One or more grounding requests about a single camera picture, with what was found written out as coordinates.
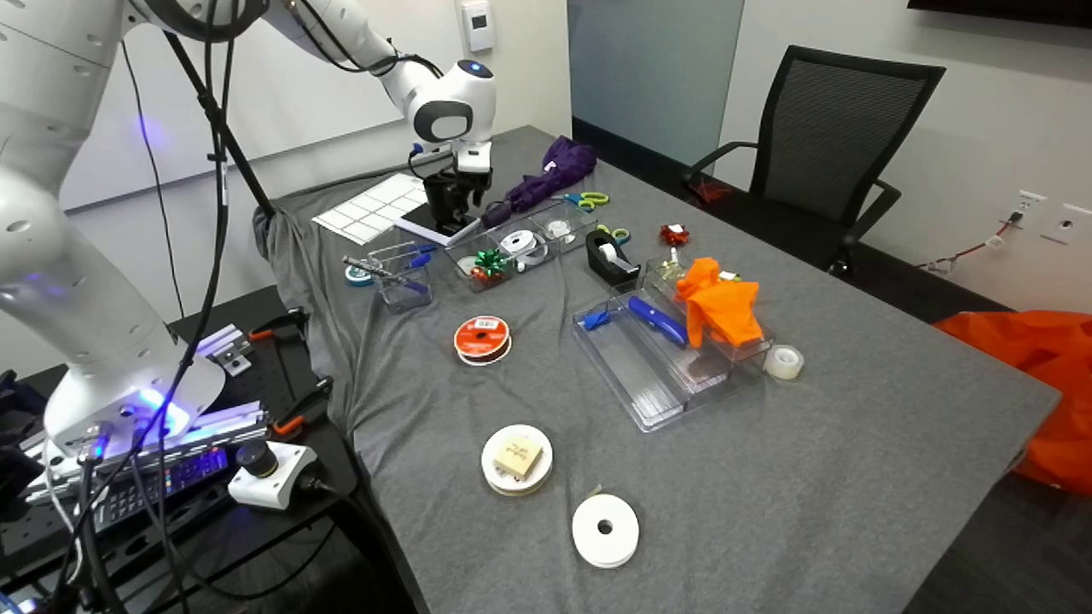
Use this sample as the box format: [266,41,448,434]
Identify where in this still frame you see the grey tablecloth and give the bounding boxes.
[249,122,1063,614]

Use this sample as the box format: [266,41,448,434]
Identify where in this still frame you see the green scissors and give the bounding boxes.
[562,188,614,216]

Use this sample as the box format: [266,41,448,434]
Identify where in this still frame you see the white wall thermostat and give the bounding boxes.
[456,0,499,58]

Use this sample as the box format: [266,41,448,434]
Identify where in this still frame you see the large blue marker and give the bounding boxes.
[624,293,693,351]

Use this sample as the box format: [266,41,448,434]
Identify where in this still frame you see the black office chair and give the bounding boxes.
[680,44,948,284]

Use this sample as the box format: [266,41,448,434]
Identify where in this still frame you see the white whiteboard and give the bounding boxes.
[53,0,474,216]

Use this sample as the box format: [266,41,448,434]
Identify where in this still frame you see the purple toy drill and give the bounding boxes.
[476,133,600,231]

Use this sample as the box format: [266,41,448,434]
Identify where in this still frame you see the orange ribbon spool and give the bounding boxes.
[450,313,515,368]

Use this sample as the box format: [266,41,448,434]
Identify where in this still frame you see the orange handled tool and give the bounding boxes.
[241,310,313,351]

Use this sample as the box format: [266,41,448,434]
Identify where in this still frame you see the clear plastic box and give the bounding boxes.
[369,238,439,319]

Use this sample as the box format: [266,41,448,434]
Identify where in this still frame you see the black tape dispenser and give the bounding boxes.
[582,226,648,293]

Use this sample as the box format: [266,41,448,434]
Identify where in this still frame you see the orange toy object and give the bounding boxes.
[673,257,767,355]

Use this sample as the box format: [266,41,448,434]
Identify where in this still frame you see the dark wall cable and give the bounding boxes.
[916,210,1028,280]

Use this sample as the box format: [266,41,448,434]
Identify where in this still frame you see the black wall screen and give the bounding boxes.
[904,0,1092,30]

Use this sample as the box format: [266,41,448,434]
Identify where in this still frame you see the white book with dark cover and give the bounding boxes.
[390,202,484,248]

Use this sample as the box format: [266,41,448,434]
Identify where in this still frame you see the white wall plate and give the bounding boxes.
[1032,202,1092,248]

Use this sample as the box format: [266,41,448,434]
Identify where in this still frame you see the black tripod pole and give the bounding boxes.
[156,29,283,223]

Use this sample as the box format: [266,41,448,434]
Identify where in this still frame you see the white grid paper sheet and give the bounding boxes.
[309,172,448,248]

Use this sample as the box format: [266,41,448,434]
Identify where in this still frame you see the silver metal clamp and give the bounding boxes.
[188,322,255,378]

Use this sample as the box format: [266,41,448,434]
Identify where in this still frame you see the teal tape roll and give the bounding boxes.
[342,257,385,290]

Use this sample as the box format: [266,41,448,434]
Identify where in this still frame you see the white ball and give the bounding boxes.
[760,342,809,386]

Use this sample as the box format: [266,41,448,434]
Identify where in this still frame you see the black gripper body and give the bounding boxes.
[426,145,493,195]

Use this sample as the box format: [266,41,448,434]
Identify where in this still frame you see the long clear plastic tray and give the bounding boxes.
[568,297,693,437]

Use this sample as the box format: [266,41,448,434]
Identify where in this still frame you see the large white tape roll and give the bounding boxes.
[567,488,646,573]

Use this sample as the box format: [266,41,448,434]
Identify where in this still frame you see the white wall outlet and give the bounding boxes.
[1008,186,1055,226]

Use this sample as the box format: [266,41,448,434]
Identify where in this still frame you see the orange fabric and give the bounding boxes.
[930,306,1092,497]

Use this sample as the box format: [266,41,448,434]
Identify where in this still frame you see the clear container with bows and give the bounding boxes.
[448,223,552,297]

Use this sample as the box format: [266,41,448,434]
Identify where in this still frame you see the white ribbon roll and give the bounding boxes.
[493,226,541,262]

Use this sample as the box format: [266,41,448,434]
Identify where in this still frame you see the black cup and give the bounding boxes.
[433,188,484,238]

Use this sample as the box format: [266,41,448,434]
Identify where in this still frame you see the grey electronics box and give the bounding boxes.
[20,397,270,541]

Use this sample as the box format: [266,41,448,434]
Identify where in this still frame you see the white dish with tan block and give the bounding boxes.
[476,421,560,502]

